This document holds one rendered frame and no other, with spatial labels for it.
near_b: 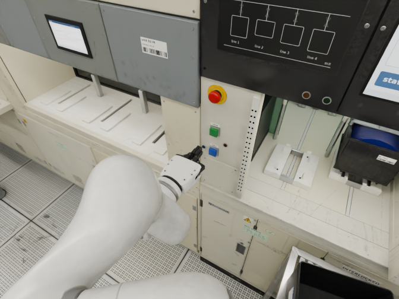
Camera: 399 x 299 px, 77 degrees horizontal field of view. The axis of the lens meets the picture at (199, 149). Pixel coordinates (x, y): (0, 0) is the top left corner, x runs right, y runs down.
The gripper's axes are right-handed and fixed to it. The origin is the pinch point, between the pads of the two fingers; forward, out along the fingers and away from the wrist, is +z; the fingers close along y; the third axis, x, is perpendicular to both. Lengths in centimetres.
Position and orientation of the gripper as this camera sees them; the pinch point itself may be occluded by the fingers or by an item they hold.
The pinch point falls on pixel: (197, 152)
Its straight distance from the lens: 81.6
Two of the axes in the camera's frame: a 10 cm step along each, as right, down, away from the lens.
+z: 4.9, -6.1, 6.2
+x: 0.0, -7.1, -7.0
